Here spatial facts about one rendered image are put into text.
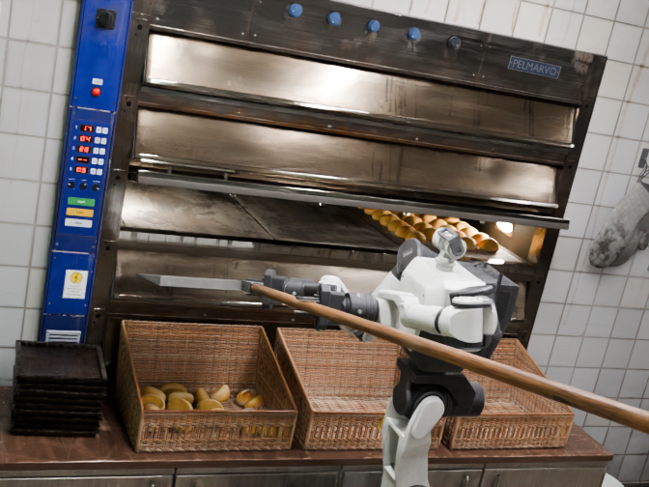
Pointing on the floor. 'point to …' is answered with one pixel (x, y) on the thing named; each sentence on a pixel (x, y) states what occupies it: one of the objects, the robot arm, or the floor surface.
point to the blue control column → (103, 47)
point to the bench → (274, 462)
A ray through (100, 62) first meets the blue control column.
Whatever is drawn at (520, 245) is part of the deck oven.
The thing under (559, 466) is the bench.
